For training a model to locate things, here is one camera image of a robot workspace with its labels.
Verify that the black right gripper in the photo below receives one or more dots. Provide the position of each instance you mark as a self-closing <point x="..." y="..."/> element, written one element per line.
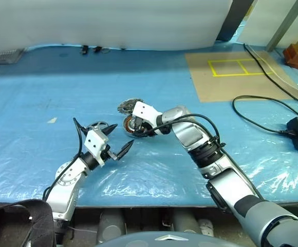
<point x="145" y="127"/>

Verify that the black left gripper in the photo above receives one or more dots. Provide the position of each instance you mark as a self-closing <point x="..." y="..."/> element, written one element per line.
<point x="110" y="153"/>

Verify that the motor housing with copper windings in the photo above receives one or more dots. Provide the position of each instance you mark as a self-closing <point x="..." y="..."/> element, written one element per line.
<point x="129" y="126"/>

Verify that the silver motor lid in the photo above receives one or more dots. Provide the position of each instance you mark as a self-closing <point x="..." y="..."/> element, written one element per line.
<point x="126" y="106"/>

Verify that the silver spoked rotor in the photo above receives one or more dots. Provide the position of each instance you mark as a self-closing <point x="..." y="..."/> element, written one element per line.
<point x="96" y="122"/>

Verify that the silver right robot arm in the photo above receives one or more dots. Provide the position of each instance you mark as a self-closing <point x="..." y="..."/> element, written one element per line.
<point x="190" y="133"/>

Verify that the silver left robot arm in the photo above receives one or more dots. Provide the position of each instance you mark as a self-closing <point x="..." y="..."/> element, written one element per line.
<point x="66" y="180"/>

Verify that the white tape piece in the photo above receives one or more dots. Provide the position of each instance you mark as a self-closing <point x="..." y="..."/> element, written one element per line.
<point x="52" y="120"/>

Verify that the grey cylinder under table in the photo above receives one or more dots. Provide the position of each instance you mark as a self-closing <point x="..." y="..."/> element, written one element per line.
<point x="111" y="226"/>
<point x="185" y="221"/>

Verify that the brown cardboard board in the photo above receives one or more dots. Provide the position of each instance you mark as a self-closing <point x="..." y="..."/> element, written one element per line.
<point x="215" y="87"/>

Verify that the small black clip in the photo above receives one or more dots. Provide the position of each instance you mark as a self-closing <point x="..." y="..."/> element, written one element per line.
<point x="84" y="49"/>
<point x="97" y="49"/>

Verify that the yellow tape grid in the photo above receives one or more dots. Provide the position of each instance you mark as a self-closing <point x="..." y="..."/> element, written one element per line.
<point x="212" y="68"/>

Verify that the grey rounded shape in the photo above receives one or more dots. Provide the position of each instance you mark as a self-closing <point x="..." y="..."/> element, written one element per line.
<point x="151" y="240"/>

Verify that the black cloth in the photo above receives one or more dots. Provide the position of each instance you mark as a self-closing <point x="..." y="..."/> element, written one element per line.
<point x="10" y="226"/>

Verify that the dark grey column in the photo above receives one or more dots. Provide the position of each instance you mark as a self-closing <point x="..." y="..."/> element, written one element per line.
<point x="228" y="20"/>

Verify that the grey metal tray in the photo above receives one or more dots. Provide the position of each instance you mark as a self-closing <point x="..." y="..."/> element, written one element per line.
<point x="2" y="56"/>

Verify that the clear plastic strip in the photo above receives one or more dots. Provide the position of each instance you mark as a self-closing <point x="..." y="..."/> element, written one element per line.
<point x="287" y="82"/>

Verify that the orange-brown box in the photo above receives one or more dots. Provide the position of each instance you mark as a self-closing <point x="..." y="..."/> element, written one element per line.
<point x="296" y="55"/>

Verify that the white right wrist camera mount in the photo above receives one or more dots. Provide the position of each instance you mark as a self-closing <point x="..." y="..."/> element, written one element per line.
<point x="146" y="110"/>

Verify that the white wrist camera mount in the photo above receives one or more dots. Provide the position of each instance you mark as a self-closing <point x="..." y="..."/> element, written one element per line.
<point x="95" y="141"/>
<point x="146" y="110"/>

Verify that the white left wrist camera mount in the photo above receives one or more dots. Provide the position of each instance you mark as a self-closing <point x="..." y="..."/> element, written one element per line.
<point x="95" y="141"/>

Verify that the grey metal frame post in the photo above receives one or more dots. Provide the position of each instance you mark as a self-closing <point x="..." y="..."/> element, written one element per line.
<point x="283" y="25"/>

